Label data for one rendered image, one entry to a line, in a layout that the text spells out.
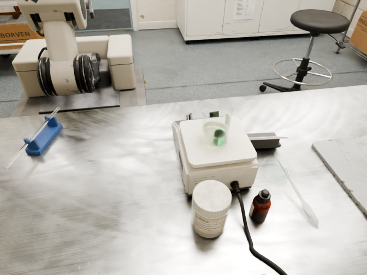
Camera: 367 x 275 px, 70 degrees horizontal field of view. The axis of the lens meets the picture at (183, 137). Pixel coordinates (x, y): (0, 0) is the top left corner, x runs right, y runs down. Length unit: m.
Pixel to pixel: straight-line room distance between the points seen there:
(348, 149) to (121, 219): 0.49
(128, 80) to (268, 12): 2.06
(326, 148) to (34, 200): 0.60
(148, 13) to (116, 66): 2.07
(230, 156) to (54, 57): 0.97
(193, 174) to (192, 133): 0.08
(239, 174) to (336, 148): 0.27
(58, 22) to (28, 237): 0.93
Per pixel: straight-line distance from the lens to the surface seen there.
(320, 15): 2.00
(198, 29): 3.00
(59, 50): 1.26
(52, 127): 0.69
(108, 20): 3.48
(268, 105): 0.75
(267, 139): 0.59
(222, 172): 0.46
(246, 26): 3.15
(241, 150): 0.47
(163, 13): 3.49
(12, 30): 2.67
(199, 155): 0.45
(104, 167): 0.57
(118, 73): 1.48
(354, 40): 3.21
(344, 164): 0.64
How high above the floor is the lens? 1.16
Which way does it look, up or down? 42 degrees down
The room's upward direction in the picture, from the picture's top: 1 degrees clockwise
